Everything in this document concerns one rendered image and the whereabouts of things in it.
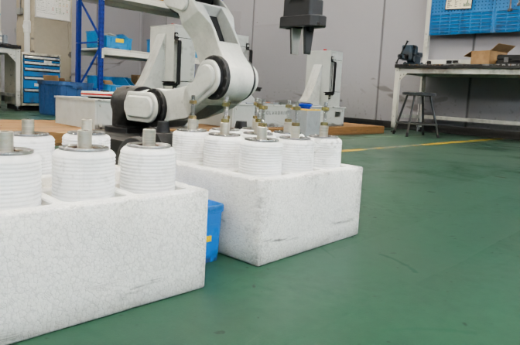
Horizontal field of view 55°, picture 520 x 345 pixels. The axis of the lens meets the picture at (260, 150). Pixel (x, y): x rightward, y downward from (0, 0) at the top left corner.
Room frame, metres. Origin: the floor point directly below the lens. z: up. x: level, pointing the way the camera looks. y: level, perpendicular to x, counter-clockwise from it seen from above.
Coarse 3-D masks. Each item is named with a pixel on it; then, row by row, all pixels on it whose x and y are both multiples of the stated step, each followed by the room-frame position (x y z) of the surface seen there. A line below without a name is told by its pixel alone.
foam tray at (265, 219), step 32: (224, 192) 1.07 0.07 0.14; (256, 192) 1.01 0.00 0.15; (288, 192) 1.06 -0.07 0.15; (320, 192) 1.15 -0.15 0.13; (352, 192) 1.25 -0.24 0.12; (224, 224) 1.06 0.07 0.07; (256, 224) 1.00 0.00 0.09; (288, 224) 1.06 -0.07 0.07; (320, 224) 1.16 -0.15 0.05; (352, 224) 1.26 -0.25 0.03; (256, 256) 1.00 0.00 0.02; (288, 256) 1.07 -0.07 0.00
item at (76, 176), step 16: (64, 160) 0.75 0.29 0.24; (80, 160) 0.75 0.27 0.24; (96, 160) 0.76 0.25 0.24; (112, 160) 0.78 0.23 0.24; (64, 176) 0.75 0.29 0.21; (80, 176) 0.75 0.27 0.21; (96, 176) 0.76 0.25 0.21; (112, 176) 0.79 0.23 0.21; (64, 192) 0.74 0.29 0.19; (80, 192) 0.75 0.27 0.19; (96, 192) 0.76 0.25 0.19; (112, 192) 0.79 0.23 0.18
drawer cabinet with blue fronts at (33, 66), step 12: (12, 60) 6.17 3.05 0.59; (24, 60) 6.01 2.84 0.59; (36, 60) 6.09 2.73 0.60; (48, 60) 6.19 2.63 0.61; (60, 60) 6.32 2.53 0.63; (12, 72) 6.17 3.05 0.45; (24, 72) 5.98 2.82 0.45; (36, 72) 6.08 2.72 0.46; (48, 72) 6.18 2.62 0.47; (12, 84) 6.17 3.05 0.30; (24, 84) 5.99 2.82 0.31; (36, 84) 6.09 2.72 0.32; (24, 96) 5.99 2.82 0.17; (36, 96) 6.09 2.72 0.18; (12, 108) 6.22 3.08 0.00; (24, 108) 6.05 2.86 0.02; (36, 108) 6.16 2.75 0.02
